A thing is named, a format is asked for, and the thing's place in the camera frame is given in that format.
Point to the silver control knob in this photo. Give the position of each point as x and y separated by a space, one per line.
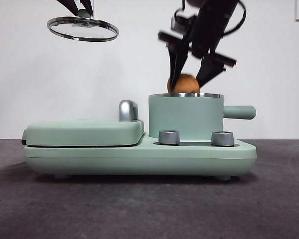
222 139
169 137

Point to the glass lid with green knob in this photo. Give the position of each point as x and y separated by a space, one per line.
83 13

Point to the mint green steamer pot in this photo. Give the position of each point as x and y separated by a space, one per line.
184 114

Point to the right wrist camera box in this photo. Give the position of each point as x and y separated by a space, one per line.
175 23

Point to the mint green griddle cover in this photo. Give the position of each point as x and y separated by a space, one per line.
84 133

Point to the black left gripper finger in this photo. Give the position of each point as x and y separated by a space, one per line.
71 6
87 7

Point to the brown potato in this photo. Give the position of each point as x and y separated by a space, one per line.
187 83

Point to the mint green breakfast maker base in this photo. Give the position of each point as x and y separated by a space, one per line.
144 159

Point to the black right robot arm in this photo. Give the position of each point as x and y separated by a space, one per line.
211 25

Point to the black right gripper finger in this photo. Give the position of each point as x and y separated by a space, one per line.
177 64
209 71

